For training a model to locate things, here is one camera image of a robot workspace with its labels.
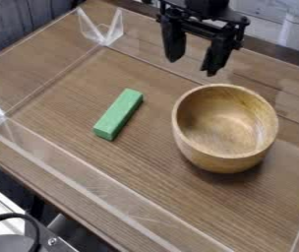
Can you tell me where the clear acrylic front barrier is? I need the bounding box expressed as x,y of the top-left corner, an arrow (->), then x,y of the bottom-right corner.
0,108 -> 233,252

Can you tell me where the brown wooden bowl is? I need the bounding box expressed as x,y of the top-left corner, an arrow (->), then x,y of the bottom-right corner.
172,84 -> 279,173

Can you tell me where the black cable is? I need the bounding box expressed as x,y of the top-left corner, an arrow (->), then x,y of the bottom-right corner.
0,212 -> 41,252

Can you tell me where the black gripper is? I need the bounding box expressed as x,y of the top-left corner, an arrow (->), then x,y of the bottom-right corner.
157,0 -> 251,77

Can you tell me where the green rectangular block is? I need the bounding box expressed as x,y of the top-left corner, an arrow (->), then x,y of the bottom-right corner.
93,89 -> 143,141

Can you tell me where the grey metal bracket with screw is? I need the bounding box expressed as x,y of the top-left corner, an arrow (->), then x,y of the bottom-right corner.
30,214 -> 80,252

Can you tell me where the white container in background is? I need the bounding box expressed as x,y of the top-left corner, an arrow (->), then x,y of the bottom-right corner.
276,7 -> 299,55

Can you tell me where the clear acrylic corner bracket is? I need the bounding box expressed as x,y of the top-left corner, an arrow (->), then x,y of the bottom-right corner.
76,8 -> 124,46

